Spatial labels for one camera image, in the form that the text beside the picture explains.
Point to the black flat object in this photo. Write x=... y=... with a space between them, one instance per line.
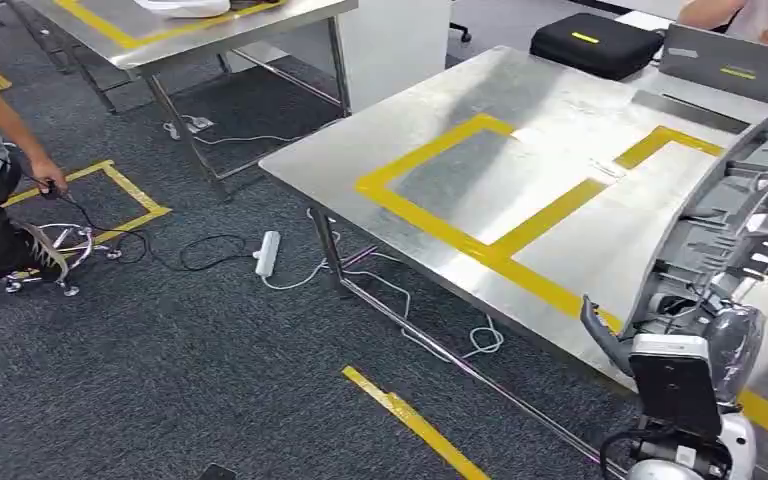
x=217 y=473

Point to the grey laptop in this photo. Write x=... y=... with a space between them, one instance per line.
x=735 y=66

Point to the white plastic cover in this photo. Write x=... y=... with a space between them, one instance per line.
x=182 y=6

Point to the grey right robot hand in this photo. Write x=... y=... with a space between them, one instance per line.
x=738 y=351

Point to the silver wheel hubcap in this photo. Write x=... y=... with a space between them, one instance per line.
x=722 y=225

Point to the yellow tape on small table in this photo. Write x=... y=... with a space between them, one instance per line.
x=112 y=30

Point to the small white label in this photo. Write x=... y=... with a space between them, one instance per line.
x=607 y=169

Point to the large steel table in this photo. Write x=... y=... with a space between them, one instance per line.
x=543 y=166

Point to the person at laptop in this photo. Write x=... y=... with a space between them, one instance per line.
x=748 y=16

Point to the small steel table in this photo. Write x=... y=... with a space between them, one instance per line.
x=225 y=40

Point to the black zip case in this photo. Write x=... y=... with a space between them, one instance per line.
x=596 y=46

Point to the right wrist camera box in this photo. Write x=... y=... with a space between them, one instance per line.
x=675 y=384

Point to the chrome chair base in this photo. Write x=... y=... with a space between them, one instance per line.
x=66 y=252

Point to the black chair castor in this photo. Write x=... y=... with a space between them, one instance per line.
x=460 y=32

